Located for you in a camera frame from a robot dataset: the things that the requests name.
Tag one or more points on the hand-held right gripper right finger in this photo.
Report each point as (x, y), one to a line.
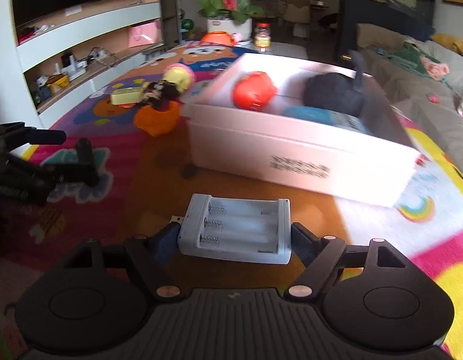
(302, 245)

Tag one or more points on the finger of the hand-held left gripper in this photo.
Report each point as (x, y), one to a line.
(87, 157)
(47, 137)

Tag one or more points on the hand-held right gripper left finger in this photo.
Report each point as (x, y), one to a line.
(162, 245)

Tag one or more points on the white battery holder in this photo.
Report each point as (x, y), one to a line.
(235, 247)

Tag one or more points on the yellow block toy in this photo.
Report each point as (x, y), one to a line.
(126, 96)

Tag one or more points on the yellow pink toy ball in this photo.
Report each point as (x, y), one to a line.
(179, 77)

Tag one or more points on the pink cardboard box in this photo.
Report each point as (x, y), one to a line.
(231, 142)

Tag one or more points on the light blue packet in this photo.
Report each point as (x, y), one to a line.
(310, 114)

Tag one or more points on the black plush toy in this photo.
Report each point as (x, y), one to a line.
(329, 90)

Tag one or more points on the red ball toy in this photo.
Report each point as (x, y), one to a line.
(254, 92)

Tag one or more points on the colourful printed play mat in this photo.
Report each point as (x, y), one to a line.
(104, 225)

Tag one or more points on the white router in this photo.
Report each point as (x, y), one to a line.
(72, 68)

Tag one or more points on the white wooden TV cabinet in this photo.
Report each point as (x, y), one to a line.
(85, 30)

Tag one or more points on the pink gift bag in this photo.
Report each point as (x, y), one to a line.
(143, 35)

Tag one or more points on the watermelon ball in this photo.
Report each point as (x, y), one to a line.
(187, 25)

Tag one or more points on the grey sofa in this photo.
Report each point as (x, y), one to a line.
(415, 93)

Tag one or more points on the small pink toy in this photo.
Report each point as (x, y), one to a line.
(236, 36)
(433, 98)

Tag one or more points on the potted pink orchid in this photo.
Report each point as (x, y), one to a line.
(229, 7)

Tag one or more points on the red-lidded candy jar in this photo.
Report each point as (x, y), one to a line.
(263, 37)

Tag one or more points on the green cloth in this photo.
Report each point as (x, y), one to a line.
(407, 58)

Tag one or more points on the pink garment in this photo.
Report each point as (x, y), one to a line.
(435, 68)

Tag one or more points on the dark dining chair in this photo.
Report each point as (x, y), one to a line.
(329, 20)

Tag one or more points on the beige dining chair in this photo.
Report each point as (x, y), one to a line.
(297, 11)

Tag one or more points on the dark cabinet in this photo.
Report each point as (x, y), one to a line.
(366, 15)

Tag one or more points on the yellow pillow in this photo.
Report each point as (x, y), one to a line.
(452, 43)

